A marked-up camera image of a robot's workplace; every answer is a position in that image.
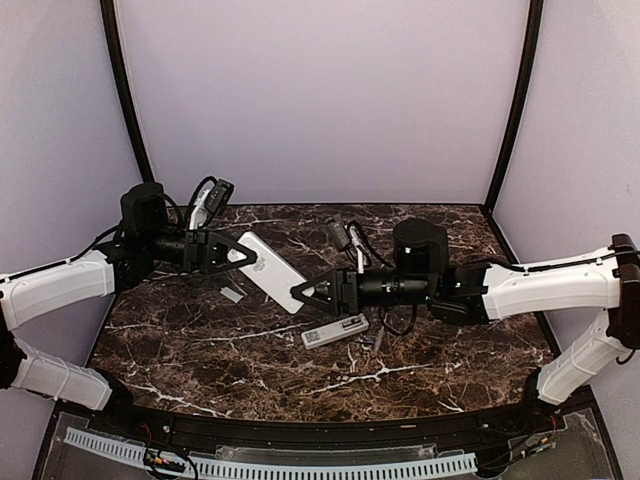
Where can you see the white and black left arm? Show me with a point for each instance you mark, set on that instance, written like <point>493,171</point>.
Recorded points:
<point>152,229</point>

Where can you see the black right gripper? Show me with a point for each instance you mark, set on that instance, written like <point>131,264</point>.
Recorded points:
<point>345,292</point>

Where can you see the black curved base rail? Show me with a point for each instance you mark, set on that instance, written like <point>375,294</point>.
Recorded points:
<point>482,428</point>

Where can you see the white KT-16 remote control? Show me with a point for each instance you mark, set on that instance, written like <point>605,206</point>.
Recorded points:
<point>335,331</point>

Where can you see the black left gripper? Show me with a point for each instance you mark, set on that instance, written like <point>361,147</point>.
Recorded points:
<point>197,255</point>

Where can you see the white slotted cable duct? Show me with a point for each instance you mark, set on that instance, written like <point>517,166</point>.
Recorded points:
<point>253,463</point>

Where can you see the white remote with green buttons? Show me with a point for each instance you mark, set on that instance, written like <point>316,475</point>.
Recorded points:
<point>271,273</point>

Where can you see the white battery cover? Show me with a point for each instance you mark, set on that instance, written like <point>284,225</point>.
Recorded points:
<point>232,295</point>

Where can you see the right black frame post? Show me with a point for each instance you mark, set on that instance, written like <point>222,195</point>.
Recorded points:
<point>525,70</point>

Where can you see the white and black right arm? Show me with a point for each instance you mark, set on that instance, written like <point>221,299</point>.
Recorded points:
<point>483,291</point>

